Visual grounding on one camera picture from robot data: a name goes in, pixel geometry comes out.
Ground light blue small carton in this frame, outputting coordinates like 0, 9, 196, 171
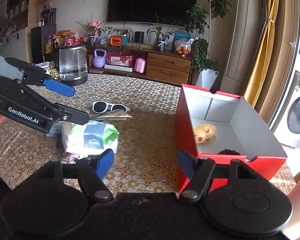
46, 121, 63, 137

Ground potted plant patterned pot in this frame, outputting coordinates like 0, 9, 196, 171
146, 12, 180, 52

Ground black television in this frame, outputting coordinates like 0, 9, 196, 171
107, 0, 197, 25

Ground white sunglasses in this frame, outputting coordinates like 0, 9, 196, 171
92, 101, 130, 114

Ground purple kettlebell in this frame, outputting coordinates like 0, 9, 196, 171
92, 48, 107, 68

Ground orange teal radio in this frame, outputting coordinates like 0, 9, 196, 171
109, 35, 128, 47

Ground cartoon face plush keychain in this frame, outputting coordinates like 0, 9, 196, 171
61, 152, 89, 164

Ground black hair scrunchie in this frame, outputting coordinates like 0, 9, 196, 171
218, 149, 241, 155

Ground yellow pig toy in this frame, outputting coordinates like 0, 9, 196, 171
193, 124, 216, 144

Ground glass electric kettle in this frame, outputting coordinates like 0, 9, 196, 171
58, 44, 88, 86

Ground yellow curtain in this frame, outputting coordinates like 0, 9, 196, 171
243, 0, 280, 107

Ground washing machine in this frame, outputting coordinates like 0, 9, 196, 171
274, 72, 300, 148

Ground wooden sideboard cabinet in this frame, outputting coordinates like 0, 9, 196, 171
87, 45, 192, 86

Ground bag of fruit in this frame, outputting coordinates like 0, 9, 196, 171
174, 37, 198, 57

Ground lace flower tablecloth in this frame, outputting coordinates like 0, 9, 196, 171
0, 74, 287, 193

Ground white planter with plant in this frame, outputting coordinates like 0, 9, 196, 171
184, 0, 232, 89

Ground red cardboard box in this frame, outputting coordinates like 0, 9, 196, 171
175, 84, 287, 180

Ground pink small case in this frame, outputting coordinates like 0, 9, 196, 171
134, 57, 146, 74

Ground silver foil packet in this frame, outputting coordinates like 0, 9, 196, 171
95, 109, 134, 121

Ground picture frame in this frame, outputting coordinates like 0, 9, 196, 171
110, 27, 132, 37

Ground black cylinder speaker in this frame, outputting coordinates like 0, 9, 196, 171
134, 31, 145, 43

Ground white tissue pack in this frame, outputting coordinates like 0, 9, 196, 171
62, 120, 119, 155

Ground red gift box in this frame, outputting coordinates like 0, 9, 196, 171
108, 51, 135, 67

